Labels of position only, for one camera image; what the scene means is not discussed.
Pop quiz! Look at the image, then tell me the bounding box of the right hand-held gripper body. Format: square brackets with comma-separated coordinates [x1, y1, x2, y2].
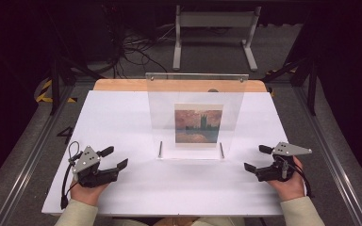
[255, 141, 313, 183]

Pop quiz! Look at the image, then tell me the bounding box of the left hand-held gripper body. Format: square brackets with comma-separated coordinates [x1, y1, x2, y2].
[71, 145, 121, 189]

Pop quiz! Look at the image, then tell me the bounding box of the painting print card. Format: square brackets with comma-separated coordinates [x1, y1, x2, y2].
[173, 103, 224, 149]

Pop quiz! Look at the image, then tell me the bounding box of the clear acrylic picture frame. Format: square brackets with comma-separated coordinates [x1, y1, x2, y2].
[144, 73, 250, 161]

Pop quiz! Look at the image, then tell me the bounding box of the person's left hand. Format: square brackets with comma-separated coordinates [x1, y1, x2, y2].
[70, 175, 109, 206]

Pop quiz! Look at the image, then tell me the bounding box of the person's right hand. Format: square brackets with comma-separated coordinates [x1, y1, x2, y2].
[267, 155, 306, 202]

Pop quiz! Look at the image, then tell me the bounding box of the white board sheet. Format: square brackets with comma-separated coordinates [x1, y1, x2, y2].
[41, 89, 307, 218]

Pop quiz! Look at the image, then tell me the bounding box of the black metal stand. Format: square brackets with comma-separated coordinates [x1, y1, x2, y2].
[262, 56, 321, 117]
[45, 6, 106, 116]

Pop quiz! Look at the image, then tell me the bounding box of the wooden table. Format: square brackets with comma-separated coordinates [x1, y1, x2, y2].
[93, 78, 268, 93]

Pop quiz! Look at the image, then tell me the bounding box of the yellow black hazard tape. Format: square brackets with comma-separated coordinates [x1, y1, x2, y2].
[36, 78, 78, 104]
[265, 62, 298, 76]

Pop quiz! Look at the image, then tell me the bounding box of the white metal stand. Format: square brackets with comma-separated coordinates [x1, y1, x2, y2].
[172, 4, 262, 73]

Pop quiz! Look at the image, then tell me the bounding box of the left hand-held gripper cable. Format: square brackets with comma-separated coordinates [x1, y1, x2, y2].
[59, 140, 81, 211]

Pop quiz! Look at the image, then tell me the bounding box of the hand-held gripper cable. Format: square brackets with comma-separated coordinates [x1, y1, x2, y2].
[284, 156, 314, 199]
[59, 140, 81, 211]

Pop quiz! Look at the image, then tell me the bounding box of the right hand-held gripper cable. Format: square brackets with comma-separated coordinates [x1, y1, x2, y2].
[284, 156, 314, 199]

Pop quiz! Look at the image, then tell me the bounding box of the aluminium floor rail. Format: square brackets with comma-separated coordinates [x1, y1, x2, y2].
[291, 84, 362, 226]
[0, 84, 76, 226]

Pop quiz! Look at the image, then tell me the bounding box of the bundle of black floor cables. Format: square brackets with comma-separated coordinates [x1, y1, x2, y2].
[102, 3, 171, 79]

